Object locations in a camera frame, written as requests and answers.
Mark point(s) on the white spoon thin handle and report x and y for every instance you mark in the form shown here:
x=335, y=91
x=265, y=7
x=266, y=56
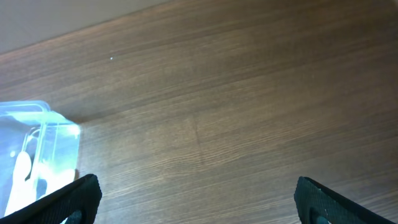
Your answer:
x=56, y=181

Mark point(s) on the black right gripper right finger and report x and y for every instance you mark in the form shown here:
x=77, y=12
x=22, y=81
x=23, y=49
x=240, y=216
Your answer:
x=318, y=204

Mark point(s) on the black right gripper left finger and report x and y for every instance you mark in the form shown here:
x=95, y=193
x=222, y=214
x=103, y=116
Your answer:
x=76, y=202

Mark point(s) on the white spoon wide handle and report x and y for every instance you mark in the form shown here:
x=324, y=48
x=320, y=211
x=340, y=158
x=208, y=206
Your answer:
x=20, y=193

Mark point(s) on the right clear plastic container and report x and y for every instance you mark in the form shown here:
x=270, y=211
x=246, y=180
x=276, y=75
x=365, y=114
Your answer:
x=49, y=138

